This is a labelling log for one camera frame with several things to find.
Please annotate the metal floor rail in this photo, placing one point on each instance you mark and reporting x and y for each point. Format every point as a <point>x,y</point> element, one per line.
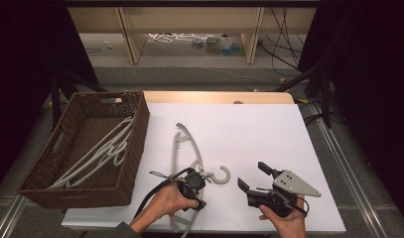
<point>351,178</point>
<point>9,214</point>

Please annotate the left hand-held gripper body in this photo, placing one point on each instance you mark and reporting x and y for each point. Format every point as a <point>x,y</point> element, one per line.
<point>189,185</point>

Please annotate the person's left hand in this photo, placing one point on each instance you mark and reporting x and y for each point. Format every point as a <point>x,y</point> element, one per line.
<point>166,201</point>

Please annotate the light wooden shelf unit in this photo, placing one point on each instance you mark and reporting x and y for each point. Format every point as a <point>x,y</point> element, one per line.
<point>189,20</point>

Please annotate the grey plastic clothes hanger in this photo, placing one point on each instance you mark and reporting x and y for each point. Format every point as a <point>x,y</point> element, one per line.
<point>189,135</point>
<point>90,168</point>
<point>100,148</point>

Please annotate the dark curtain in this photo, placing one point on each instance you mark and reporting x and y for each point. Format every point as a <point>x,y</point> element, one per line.
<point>21,82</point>
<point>371,82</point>

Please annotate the black metal stand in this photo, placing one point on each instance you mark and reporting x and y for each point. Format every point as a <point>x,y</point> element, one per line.
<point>323,95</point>
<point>57,99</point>

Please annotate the white table mat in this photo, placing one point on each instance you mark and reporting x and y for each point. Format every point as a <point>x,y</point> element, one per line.
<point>255,139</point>

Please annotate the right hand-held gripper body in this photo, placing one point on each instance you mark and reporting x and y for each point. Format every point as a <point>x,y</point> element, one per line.
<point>279,195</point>

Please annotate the person's right hand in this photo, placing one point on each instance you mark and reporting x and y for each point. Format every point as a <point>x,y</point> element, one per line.
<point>285,224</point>

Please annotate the brown wicker basket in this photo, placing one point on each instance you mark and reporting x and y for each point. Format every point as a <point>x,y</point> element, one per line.
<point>90,195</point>

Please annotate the pile of colourful small things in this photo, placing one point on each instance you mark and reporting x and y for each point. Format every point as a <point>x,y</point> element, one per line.
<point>219,44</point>

